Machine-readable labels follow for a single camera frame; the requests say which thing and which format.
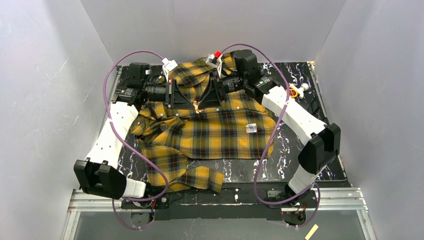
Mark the red gold brooch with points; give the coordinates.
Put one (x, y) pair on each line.
(196, 107)

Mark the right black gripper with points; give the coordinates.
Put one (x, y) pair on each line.
(217, 86)

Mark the aluminium frame rail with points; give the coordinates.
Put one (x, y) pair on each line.
(338, 213)

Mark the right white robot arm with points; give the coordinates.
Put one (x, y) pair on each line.
(321, 141)

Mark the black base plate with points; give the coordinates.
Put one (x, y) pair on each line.
(235, 201)

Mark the orange tape measure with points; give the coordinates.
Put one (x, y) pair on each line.
(293, 93)

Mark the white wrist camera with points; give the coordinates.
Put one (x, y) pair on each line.
(215, 61)
(167, 67)

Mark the tan tape strip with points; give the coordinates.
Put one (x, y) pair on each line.
(311, 232)

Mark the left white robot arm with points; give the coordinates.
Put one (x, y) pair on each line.
(98, 173)

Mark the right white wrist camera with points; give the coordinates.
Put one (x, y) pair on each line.
(215, 61)

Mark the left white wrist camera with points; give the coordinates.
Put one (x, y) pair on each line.
(167, 67)

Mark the yellow plaid flannel shirt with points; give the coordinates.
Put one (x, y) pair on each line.
(170, 138)

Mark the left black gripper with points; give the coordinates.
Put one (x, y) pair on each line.
(169, 93)

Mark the black tray upper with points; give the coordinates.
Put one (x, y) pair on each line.
(314, 106)

